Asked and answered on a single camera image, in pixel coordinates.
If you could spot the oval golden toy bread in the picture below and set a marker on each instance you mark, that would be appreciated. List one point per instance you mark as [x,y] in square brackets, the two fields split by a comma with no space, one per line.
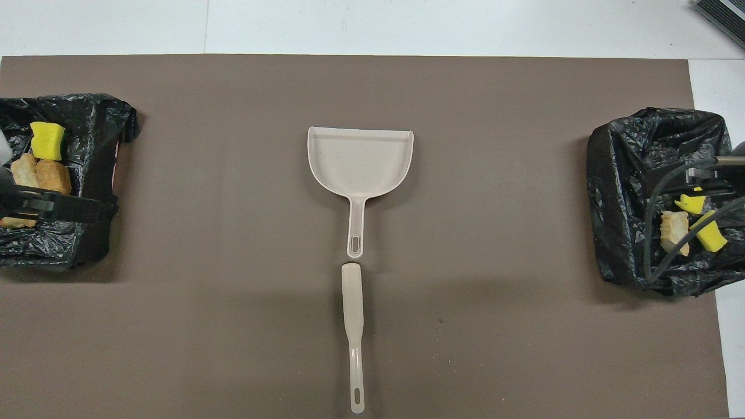
[53,176]

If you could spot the beige plastic dustpan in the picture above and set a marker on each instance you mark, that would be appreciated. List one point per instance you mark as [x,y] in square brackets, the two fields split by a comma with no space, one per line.
[361,157]

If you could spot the green and yellow sponge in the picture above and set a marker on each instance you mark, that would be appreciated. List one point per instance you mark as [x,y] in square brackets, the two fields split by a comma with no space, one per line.
[691,203]
[48,141]

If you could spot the bin with black bag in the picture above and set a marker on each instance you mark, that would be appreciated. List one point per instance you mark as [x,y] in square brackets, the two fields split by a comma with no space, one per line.
[623,174]
[93,145]

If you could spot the dark ribbed device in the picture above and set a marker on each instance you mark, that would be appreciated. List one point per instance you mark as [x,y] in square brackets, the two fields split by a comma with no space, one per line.
[727,13]

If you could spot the small yellow sponge piece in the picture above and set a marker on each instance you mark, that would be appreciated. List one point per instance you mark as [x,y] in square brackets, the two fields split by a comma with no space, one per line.
[713,237]

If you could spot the beige hand brush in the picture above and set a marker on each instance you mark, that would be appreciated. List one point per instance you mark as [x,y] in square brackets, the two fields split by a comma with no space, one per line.
[353,302]

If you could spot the toy croissant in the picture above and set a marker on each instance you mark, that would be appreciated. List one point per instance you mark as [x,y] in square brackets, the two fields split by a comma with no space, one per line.
[24,170]
[16,222]

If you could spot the pale toy bread piece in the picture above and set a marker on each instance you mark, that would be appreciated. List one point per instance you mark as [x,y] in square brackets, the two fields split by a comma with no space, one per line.
[674,230]

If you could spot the brown table mat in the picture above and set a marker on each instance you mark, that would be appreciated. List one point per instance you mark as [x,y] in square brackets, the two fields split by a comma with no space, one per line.
[233,320]

